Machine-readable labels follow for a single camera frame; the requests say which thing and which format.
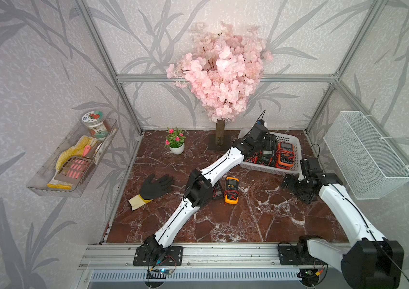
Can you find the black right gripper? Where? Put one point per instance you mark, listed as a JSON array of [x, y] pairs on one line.
[[290, 185]]

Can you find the small black multimeter front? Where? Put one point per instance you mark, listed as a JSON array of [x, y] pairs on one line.
[[267, 158]]

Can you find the orange multimeter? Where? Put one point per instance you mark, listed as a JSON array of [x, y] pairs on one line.
[[285, 156]]

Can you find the yellow ANENG multimeter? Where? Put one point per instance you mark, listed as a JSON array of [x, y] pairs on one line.
[[231, 193]]

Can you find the small black clamp multimeter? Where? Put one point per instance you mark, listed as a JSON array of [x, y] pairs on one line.
[[217, 191]]

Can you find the large green multimeter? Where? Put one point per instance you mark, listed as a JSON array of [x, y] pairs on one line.
[[270, 144]]

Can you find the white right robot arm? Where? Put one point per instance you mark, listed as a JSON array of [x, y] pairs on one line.
[[372, 261]]

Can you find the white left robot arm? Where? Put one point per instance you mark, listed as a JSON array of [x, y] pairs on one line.
[[199, 188]]

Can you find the white plastic perforated basket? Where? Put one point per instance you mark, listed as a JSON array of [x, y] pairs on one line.
[[294, 170]]

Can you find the small potted pink flower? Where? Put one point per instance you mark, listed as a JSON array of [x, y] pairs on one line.
[[175, 140]]

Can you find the pink cherry blossom tree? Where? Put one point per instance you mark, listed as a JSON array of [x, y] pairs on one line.
[[223, 71]]

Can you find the circuit board right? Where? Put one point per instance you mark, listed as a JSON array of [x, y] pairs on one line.
[[310, 278]]

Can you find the black rubber glove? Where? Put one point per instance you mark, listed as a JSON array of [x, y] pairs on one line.
[[151, 189]]

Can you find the yellow sticky note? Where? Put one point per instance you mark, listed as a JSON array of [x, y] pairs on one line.
[[137, 201]]

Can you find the green circuit board left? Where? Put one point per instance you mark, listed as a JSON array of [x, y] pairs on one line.
[[159, 273]]

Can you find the pink grid brush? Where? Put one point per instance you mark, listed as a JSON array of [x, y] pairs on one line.
[[71, 172]]

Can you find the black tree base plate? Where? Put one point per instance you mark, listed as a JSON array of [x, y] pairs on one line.
[[223, 145]]

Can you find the white wire mesh wall basket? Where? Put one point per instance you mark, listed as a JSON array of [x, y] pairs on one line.
[[370, 166]]

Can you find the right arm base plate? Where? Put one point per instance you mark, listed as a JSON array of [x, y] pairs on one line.
[[297, 255]]

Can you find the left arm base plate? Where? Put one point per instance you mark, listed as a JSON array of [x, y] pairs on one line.
[[172, 257]]

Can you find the clear acrylic wall shelf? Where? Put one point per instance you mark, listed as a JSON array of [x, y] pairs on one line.
[[38, 183]]

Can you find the aluminium front rail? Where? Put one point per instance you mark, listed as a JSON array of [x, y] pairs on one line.
[[117, 256]]

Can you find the aluminium frame post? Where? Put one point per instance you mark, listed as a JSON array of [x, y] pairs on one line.
[[84, 12]]

